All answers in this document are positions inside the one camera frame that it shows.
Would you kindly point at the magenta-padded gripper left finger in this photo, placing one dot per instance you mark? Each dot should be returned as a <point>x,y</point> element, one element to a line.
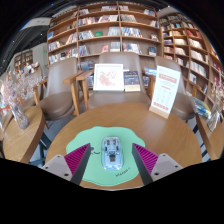
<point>53,166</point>

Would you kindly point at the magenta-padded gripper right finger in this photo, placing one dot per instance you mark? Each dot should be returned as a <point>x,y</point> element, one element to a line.
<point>168,166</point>

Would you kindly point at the green blob-shaped mouse pad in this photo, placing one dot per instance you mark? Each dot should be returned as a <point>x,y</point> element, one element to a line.
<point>96,170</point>

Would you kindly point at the round wooden side table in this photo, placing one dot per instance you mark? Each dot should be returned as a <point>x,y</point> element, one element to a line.
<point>20,143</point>
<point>211,143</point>

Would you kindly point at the glass vase with dried flowers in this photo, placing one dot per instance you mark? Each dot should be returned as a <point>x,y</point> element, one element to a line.
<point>213,120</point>
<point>20,118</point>

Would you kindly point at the brown leather wooden armchair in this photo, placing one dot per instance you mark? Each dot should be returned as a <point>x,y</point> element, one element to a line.
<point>116,98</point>
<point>185,105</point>
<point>56,103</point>

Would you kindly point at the stack of colourful books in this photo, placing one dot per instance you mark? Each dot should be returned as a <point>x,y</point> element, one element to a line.
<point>201,107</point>

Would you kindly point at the white red sign, wooden base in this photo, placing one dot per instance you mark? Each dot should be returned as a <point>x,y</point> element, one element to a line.
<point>164,90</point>

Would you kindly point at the dark standing book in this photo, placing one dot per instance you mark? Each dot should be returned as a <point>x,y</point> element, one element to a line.
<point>131,79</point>

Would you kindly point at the stack of light blue books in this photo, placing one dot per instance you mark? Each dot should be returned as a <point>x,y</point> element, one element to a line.
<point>150,71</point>

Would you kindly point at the white framed floral picture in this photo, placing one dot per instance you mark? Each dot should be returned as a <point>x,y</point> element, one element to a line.
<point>108,77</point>

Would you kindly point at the distant wooden bookshelf unit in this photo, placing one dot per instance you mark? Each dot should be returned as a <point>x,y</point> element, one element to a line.
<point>22,60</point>

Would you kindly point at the angled wooden bookshelf unit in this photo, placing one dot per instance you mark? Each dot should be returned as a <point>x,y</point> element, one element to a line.
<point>186,43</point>

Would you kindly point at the wide wooden bookshelf unit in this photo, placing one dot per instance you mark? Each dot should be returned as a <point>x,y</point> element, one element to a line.
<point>100,30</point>

